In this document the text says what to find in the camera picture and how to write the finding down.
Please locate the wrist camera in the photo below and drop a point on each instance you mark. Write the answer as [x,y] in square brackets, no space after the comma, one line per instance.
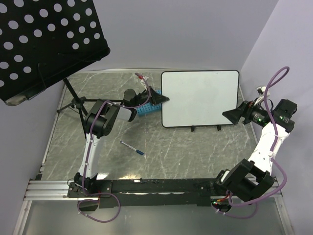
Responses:
[143,80]
[261,92]

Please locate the white marker pen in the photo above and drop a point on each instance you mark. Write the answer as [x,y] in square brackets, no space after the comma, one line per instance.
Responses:
[129,146]

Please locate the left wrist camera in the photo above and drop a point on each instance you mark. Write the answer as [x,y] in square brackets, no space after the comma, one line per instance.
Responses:
[143,80]

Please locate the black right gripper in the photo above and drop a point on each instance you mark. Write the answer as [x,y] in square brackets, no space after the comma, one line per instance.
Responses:
[244,109]

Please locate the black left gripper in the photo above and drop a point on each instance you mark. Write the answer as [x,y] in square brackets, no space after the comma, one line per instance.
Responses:
[155,98]

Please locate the black tripod stand legs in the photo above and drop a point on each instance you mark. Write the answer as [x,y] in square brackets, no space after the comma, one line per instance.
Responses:
[77,103]

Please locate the blue studded building plate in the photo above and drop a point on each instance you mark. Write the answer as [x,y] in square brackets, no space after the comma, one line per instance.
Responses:
[148,108]

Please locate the aluminium extrusion frame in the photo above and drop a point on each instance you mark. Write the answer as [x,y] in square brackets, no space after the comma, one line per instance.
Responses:
[38,190]

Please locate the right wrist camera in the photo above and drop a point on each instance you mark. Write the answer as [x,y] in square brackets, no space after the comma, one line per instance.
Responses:
[261,92]

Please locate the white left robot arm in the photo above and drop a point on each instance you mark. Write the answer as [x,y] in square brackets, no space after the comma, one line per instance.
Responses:
[99,123]

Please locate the white whiteboard black frame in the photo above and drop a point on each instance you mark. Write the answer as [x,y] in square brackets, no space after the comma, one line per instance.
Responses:
[198,98]

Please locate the black perforated music stand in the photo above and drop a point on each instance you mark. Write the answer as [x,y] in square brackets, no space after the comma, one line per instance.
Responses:
[43,42]

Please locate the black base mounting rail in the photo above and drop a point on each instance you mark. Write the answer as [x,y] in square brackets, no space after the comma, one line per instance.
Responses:
[151,192]

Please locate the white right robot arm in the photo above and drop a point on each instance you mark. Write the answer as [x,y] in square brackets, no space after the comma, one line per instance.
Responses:
[251,177]

